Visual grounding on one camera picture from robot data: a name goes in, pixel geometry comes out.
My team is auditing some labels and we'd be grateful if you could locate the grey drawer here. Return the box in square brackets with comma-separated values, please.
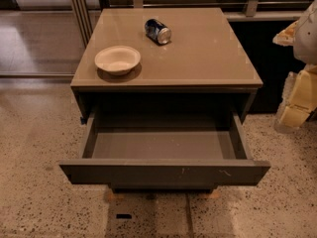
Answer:
[59, 112, 270, 186]
[109, 183, 217, 192]

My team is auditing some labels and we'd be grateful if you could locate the grey bottom drawer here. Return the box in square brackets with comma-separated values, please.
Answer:
[109, 183, 217, 192]

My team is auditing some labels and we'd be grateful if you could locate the white paper bowl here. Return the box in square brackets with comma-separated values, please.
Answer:
[94, 46, 141, 75]

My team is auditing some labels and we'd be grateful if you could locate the blue soda can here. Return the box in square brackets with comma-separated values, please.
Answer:
[145, 19, 171, 45]

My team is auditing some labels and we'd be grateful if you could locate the grey top drawer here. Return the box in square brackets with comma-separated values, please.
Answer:
[59, 112, 270, 186]

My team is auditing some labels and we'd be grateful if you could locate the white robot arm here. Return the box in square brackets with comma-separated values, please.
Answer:
[272, 0, 317, 133]

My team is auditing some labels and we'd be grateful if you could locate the grey drawer cabinet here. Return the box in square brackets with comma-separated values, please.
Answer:
[69, 7, 264, 194]

